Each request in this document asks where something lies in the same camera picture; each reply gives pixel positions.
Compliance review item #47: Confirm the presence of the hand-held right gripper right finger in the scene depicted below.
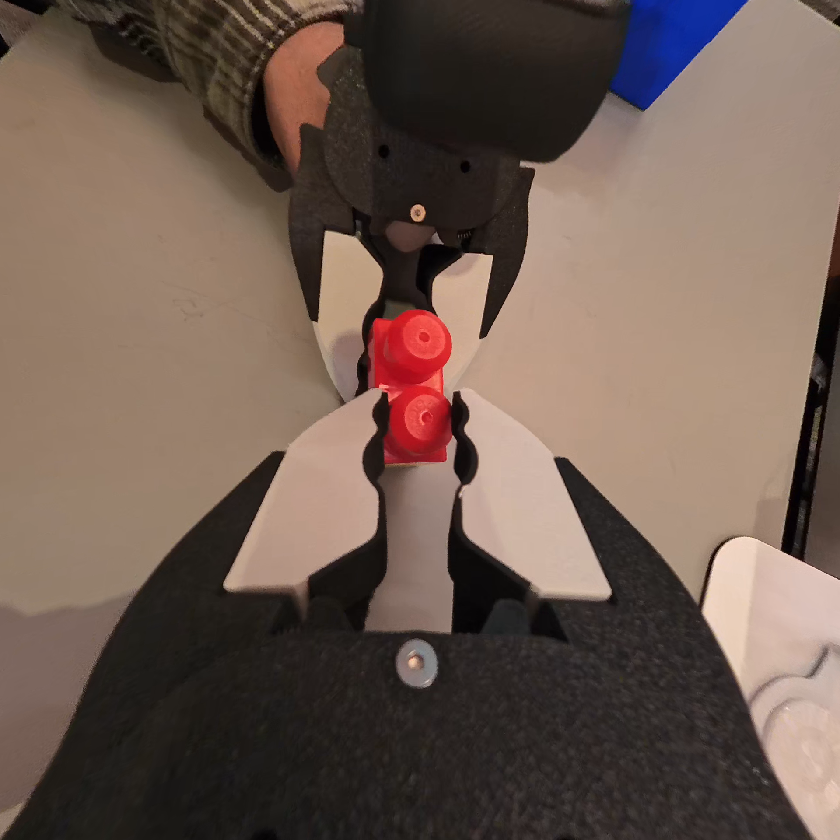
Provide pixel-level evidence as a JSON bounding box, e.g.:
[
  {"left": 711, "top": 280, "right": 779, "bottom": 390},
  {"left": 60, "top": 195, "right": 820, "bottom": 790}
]
[{"left": 448, "top": 387, "right": 614, "bottom": 614}]

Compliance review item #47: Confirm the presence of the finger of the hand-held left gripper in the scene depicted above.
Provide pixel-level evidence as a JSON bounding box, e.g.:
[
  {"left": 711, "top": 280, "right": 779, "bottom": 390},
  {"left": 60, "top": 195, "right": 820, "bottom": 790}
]
[
  {"left": 420, "top": 244, "right": 498, "bottom": 396},
  {"left": 312, "top": 230, "right": 388, "bottom": 403}
]

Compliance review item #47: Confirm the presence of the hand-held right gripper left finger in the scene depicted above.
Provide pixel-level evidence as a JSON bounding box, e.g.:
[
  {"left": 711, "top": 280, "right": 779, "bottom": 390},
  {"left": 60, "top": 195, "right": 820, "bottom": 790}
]
[{"left": 223, "top": 387, "right": 389, "bottom": 613}]

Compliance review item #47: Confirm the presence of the red two-stud toy block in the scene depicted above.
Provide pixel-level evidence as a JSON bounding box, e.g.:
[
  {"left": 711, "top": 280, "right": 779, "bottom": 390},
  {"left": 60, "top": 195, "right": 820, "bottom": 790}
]
[{"left": 366, "top": 308, "right": 455, "bottom": 468}]

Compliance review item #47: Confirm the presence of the blue plastic bin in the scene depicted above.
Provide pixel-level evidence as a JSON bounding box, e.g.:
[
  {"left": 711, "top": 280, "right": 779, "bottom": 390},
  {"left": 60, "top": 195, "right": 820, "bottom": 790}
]
[{"left": 609, "top": 0, "right": 750, "bottom": 110}]

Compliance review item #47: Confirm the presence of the person's left forearm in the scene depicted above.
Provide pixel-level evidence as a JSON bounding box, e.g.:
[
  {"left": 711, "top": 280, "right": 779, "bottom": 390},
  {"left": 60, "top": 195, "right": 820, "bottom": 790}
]
[{"left": 56, "top": 0, "right": 366, "bottom": 193}]

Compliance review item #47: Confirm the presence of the person's left hand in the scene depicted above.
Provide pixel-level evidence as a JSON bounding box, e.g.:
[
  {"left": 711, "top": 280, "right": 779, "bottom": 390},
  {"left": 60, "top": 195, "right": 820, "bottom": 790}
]
[{"left": 261, "top": 26, "right": 350, "bottom": 170}]

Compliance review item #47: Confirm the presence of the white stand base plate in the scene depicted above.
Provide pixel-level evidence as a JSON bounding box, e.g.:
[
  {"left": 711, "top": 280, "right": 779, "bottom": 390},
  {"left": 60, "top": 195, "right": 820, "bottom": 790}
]
[{"left": 697, "top": 536, "right": 840, "bottom": 840}]

